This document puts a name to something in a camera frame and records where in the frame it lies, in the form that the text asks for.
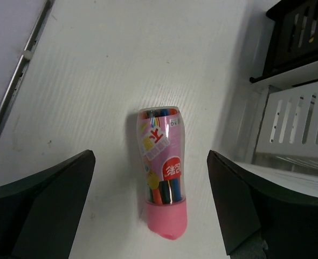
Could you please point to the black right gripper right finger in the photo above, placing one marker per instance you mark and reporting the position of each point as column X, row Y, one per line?
column 258, row 218

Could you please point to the pink capped glue bottle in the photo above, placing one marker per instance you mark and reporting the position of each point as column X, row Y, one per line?
column 161, row 140

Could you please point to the black slotted pen holder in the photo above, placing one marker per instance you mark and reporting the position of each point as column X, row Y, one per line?
column 294, row 41

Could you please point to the white slotted pen holder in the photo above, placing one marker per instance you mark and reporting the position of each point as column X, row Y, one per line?
column 288, row 130

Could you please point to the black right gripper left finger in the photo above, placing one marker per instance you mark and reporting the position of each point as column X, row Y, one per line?
column 40, row 214

